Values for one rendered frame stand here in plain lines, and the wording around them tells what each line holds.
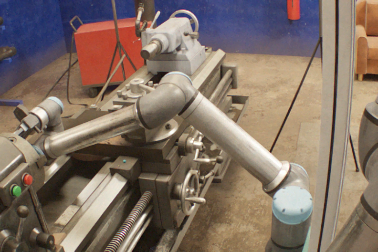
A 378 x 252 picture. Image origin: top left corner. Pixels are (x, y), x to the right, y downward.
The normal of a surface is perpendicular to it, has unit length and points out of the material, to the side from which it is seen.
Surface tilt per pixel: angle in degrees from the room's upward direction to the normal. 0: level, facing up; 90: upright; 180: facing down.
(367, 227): 71
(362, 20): 90
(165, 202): 90
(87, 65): 90
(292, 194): 5
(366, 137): 63
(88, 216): 36
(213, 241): 0
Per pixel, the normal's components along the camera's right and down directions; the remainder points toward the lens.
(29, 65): 0.94, 0.07
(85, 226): 0.47, -0.67
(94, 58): 0.01, 0.46
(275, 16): -0.33, 0.47
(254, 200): -0.09, -0.88
